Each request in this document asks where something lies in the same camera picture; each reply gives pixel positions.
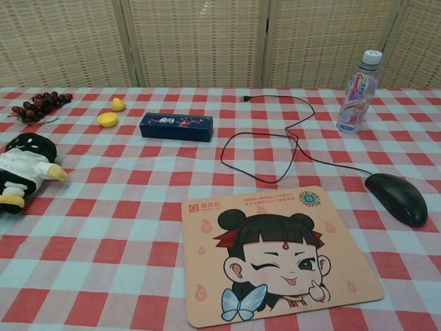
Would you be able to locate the thin black mouse cable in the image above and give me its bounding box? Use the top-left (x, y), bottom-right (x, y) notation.
top-left (220, 95), bottom-right (375, 185)

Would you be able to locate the black computer mouse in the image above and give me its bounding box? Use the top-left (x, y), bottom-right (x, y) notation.
top-left (364, 173), bottom-right (429, 228)

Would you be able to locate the cartoon girl mouse pad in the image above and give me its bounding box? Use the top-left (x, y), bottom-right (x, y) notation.
top-left (181, 185), bottom-right (385, 327)

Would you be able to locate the dark blue printed box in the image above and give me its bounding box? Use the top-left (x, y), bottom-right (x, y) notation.
top-left (139, 112), bottom-right (215, 143)

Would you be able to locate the red white checkered tablecloth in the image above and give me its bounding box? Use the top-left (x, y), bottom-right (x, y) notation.
top-left (0, 86), bottom-right (441, 331)

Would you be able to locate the round yellow egg tart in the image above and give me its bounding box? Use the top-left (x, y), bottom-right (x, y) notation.
top-left (97, 110), bottom-right (119, 128)

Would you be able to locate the woven bamboo folding screen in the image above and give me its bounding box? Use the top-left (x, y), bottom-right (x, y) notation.
top-left (0, 0), bottom-right (441, 90)

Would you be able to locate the clear plastic water bottle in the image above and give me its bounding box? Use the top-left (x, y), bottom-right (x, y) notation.
top-left (336, 49), bottom-right (383, 134)

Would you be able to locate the dark red grape bunch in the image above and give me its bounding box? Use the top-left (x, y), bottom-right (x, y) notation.
top-left (6, 90), bottom-right (74, 126)

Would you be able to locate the black-headed plush doll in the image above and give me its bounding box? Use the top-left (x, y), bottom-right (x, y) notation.
top-left (0, 133), bottom-right (70, 215)

